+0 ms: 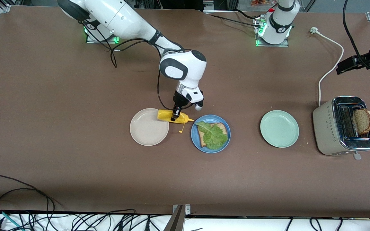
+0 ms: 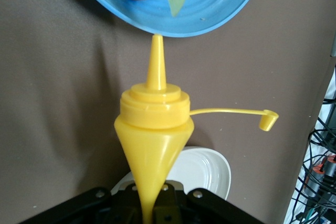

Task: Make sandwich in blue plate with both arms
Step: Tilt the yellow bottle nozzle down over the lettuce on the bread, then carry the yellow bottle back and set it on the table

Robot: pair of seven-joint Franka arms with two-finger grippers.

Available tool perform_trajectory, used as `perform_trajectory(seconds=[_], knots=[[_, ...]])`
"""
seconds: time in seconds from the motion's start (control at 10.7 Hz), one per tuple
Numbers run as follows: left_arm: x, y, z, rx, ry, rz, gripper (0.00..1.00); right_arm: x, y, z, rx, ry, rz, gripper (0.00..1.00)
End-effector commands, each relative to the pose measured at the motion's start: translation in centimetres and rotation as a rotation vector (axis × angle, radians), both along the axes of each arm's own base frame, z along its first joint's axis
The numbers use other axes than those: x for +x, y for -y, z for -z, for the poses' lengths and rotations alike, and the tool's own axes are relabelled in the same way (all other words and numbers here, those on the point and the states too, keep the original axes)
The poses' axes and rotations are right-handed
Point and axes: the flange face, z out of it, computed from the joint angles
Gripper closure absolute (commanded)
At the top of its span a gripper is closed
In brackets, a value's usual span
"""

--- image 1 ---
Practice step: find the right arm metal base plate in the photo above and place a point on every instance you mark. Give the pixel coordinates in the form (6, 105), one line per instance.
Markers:
(103, 41)

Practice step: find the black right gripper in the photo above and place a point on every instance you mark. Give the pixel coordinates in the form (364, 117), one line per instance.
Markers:
(179, 100)

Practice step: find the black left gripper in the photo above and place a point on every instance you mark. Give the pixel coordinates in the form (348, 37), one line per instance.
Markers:
(362, 59)

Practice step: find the grey metal bracket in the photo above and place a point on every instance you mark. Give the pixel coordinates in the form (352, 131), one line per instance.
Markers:
(181, 210)

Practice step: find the green lettuce leaf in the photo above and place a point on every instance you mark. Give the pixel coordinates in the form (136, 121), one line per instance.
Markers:
(215, 136)

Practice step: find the beige plate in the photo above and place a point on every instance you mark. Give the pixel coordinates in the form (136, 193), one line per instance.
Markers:
(146, 130)

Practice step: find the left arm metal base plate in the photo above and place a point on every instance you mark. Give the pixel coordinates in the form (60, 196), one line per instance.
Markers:
(284, 45)

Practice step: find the yellow squeeze bottle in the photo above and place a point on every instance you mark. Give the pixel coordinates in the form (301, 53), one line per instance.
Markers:
(165, 115)

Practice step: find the brown bread slice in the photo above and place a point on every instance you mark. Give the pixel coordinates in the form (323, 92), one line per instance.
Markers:
(223, 126)
(363, 121)

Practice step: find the blue plate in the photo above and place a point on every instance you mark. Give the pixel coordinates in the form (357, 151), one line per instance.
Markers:
(194, 138)

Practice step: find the light green plate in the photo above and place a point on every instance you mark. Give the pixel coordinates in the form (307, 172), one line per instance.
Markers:
(279, 130)

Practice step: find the orange object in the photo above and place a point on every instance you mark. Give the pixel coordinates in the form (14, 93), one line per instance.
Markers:
(262, 2)

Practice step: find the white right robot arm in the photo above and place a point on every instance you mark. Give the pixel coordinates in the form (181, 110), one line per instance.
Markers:
(120, 19)

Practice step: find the beige chrome toaster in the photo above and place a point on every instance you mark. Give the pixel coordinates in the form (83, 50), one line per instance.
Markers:
(326, 131)

